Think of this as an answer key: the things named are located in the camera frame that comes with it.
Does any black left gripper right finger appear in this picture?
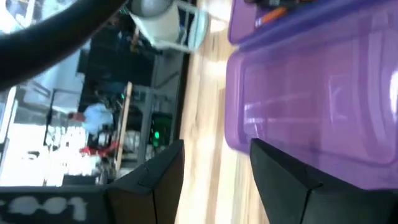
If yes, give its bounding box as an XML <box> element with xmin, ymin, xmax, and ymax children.
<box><xmin>249</xmin><ymin>138</ymin><xmax>398</xmax><ymax>224</ymax></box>

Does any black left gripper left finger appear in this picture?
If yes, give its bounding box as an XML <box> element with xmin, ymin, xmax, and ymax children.
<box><xmin>0</xmin><ymin>139</ymin><xmax>185</xmax><ymax>224</ymax></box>

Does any purple plastic pencil box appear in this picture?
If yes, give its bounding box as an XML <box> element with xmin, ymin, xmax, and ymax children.
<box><xmin>224</xmin><ymin>0</ymin><xmax>398</xmax><ymax>191</ymax></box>

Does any orange pencil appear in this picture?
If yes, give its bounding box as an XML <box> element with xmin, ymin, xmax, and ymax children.
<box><xmin>254</xmin><ymin>6</ymin><xmax>290</xmax><ymax>28</ymax></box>

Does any person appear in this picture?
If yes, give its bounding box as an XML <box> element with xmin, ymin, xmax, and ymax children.
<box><xmin>67</xmin><ymin>103</ymin><xmax>114</xmax><ymax>135</ymax></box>

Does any white spotlight lamp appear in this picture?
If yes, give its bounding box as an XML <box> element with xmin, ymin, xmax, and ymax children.
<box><xmin>128</xmin><ymin>0</ymin><xmax>210</xmax><ymax>54</ymax></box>

